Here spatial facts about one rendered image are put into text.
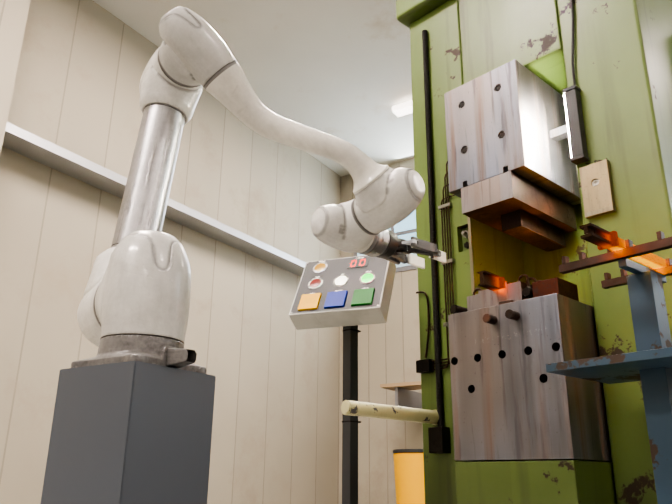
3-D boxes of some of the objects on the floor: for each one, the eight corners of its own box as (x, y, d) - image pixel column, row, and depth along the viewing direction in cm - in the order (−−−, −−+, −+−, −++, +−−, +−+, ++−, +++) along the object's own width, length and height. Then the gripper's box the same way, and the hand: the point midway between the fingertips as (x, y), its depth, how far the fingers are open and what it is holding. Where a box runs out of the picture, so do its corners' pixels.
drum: (452, 532, 554) (449, 450, 576) (432, 535, 521) (429, 448, 543) (407, 529, 576) (405, 451, 597) (385, 532, 543) (384, 449, 564)
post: (349, 619, 206) (350, 286, 241) (340, 617, 209) (342, 288, 244) (358, 617, 209) (358, 288, 244) (349, 616, 211) (350, 290, 246)
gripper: (351, 263, 176) (408, 280, 191) (408, 245, 162) (464, 266, 178) (351, 237, 178) (407, 256, 194) (407, 217, 165) (462, 240, 180)
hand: (428, 258), depth 184 cm, fingers open, 7 cm apart
